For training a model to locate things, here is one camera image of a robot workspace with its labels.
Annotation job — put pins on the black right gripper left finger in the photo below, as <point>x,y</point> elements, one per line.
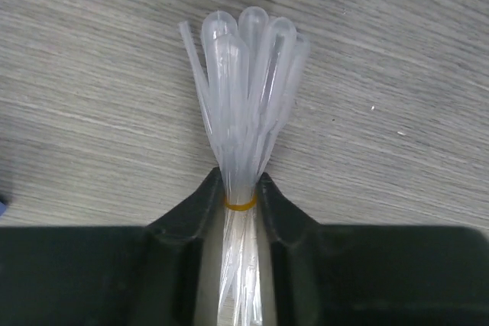
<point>164,273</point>

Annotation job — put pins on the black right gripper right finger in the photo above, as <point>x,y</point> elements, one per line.
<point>366,274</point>

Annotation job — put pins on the bundle of plastic pipettes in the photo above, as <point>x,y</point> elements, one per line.
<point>247,71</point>

